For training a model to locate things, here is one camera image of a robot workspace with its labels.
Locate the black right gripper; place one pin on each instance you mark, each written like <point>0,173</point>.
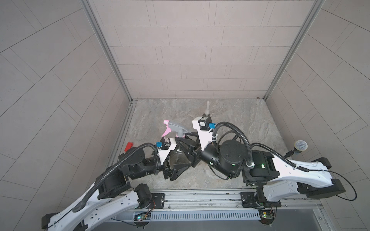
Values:
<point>194,151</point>

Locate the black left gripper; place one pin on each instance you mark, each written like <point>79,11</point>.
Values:
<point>171,173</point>

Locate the pink spray nozzle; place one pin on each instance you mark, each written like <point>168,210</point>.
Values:
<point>174,126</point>

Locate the dark grey spray bottle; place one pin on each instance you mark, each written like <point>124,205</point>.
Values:
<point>178,159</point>

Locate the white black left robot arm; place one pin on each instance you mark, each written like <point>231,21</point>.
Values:
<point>112,192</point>

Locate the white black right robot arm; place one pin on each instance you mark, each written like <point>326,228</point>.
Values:
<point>275,176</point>

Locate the red spray nozzle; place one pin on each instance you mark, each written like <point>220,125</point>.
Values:
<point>128,146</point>

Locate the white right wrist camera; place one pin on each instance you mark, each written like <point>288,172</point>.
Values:
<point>204,126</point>

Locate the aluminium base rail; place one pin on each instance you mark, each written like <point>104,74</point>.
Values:
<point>197,205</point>

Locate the aluminium corner frame post left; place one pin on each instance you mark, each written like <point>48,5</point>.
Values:
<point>87,7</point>

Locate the aluminium corner frame post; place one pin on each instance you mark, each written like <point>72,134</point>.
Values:
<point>87,7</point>
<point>307,23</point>

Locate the aluminium corner frame post right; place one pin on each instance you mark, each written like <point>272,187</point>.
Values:
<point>307,23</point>

